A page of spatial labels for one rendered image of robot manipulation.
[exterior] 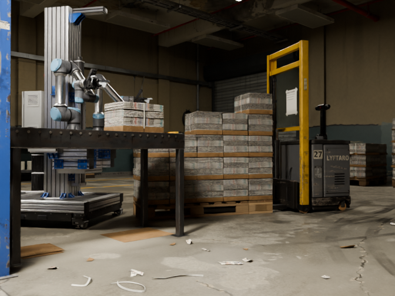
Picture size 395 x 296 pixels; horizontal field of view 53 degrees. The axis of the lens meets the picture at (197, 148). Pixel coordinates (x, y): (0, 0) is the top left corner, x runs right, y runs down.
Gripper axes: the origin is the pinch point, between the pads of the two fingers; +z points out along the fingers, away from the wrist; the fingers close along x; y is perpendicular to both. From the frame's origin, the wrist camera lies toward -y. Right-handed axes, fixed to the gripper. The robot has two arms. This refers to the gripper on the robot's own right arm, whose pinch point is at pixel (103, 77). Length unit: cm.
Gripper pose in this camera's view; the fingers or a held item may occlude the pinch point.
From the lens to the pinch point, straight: 327.3
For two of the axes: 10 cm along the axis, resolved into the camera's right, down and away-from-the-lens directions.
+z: 7.9, -0.1, -6.1
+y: -0.8, 9.9, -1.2
